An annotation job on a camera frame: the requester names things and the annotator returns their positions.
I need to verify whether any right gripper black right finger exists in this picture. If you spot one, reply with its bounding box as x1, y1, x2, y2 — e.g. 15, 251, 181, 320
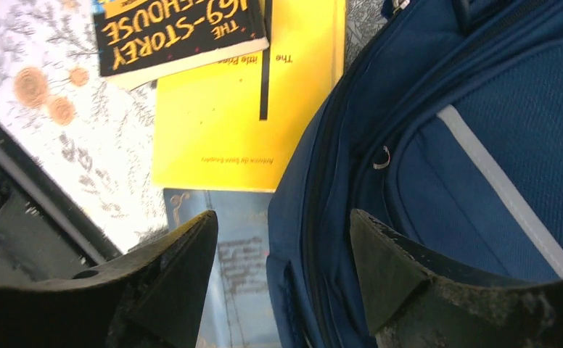
350, 210, 563, 347

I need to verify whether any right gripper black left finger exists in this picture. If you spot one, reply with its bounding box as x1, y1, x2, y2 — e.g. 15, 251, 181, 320
0, 210, 218, 347

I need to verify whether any dark blue hardcover book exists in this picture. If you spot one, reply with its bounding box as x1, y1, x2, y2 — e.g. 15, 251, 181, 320
163, 188, 281, 347

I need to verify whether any colourful treehouse storey book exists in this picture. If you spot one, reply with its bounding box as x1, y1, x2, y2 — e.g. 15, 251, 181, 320
91, 0, 269, 90

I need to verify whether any yellow book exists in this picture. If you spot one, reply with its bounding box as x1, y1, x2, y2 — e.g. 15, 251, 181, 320
152, 1, 346, 192

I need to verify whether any navy blue student backpack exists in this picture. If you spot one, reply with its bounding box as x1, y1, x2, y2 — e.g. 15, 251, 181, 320
266, 1, 563, 347

